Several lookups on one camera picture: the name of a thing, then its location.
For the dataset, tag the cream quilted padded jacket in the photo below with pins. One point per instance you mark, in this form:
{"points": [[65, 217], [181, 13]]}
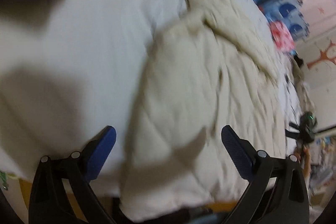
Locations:
{"points": [[213, 67]]}

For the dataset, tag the white striped bed duvet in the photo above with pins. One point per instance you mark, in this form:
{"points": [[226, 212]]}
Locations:
{"points": [[63, 83]]}

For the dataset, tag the pink checked cloth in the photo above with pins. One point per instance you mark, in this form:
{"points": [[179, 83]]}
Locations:
{"points": [[281, 36]]}

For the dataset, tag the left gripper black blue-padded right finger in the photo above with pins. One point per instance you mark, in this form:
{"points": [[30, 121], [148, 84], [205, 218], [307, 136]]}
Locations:
{"points": [[276, 191]]}

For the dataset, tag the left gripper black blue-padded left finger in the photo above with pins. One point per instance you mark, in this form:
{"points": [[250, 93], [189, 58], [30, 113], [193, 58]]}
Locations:
{"points": [[61, 191]]}

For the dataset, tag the cluttered white shelf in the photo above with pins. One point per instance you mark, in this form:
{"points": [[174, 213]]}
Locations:
{"points": [[319, 174]]}

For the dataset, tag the olive brown garment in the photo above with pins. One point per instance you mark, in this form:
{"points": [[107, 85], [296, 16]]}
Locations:
{"points": [[302, 88]]}

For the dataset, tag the white wardrobe with tree decal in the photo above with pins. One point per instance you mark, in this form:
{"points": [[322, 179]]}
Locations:
{"points": [[318, 56]]}

